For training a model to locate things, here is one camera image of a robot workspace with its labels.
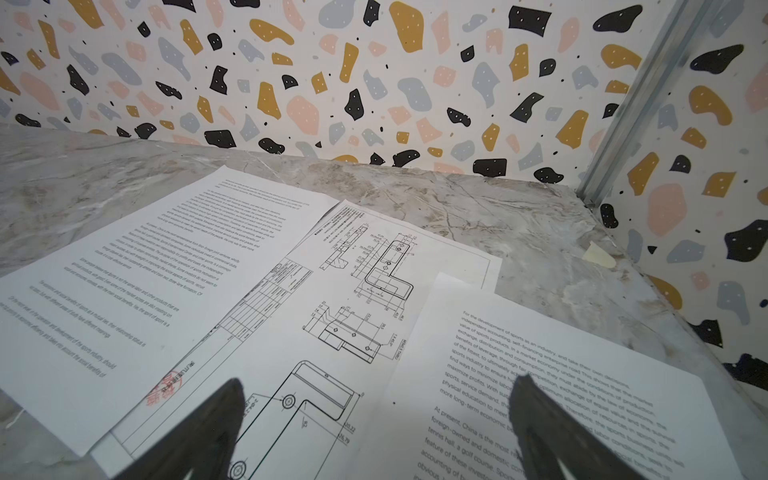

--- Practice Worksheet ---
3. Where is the text page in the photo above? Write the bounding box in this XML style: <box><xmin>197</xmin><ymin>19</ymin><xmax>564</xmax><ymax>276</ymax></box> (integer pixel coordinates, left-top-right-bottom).
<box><xmin>1</xmin><ymin>167</ymin><xmax>336</xmax><ymax>456</ymax></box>
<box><xmin>348</xmin><ymin>274</ymin><xmax>741</xmax><ymax>479</ymax></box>

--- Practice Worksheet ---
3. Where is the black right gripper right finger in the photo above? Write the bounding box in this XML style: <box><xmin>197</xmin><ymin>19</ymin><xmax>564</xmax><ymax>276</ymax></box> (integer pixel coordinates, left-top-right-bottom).
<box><xmin>509</xmin><ymin>375</ymin><xmax>642</xmax><ymax>479</ymax></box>

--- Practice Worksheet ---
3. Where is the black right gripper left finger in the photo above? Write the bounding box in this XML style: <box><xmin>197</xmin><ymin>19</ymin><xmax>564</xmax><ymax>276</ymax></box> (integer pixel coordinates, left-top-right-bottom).
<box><xmin>117</xmin><ymin>378</ymin><xmax>245</xmax><ymax>479</ymax></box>

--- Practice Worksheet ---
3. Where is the small yellowish paper scrap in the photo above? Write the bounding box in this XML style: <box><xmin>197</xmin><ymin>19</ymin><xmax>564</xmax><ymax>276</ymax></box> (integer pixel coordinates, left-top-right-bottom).
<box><xmin>582</xmin><ymin>242</ymin><xmax>617</xmax><ymax>269</ymax></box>

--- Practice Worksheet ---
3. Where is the aluminium corner post right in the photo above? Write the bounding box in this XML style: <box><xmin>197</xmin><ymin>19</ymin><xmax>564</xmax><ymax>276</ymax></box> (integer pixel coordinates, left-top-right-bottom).
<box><xmin>576</xmin><ymin>0</ymin><xmax>723</xmax><ymax>209</ymax></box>

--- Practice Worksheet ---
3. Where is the technical drawing sheet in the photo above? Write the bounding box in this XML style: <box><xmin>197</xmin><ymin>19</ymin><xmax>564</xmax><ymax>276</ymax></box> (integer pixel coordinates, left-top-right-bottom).
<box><xmin>92</xmin><ymin>202</ymin><xmax>501</xmax><ymax>479</ymax></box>

